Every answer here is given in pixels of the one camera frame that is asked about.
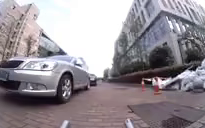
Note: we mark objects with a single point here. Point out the dark car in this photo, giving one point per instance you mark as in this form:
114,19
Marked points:
93,79

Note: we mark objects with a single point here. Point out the red brick path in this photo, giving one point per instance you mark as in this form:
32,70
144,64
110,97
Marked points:
100,105

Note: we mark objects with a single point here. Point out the long dark hedge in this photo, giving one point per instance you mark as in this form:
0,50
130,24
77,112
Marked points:
146,73

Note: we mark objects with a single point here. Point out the orange traffic cone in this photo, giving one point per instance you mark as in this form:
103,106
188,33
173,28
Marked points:
143,86
156,88

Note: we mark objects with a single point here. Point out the round dark tree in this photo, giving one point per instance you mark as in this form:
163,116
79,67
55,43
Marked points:
160,57

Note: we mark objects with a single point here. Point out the silver car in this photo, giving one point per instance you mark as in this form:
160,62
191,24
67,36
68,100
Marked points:
43,78

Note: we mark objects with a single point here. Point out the grey glass building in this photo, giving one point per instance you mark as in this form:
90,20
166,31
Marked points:
156,30

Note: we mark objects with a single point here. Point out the robot's own part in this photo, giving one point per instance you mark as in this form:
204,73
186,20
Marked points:
129,124
65,124

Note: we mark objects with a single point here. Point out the dark metal ground plate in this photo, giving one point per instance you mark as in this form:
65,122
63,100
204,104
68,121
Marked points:
156,112

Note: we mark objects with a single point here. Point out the tan building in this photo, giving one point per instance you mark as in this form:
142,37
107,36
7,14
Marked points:
13,30

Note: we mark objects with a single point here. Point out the pile of white bags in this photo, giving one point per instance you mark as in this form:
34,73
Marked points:
198,78

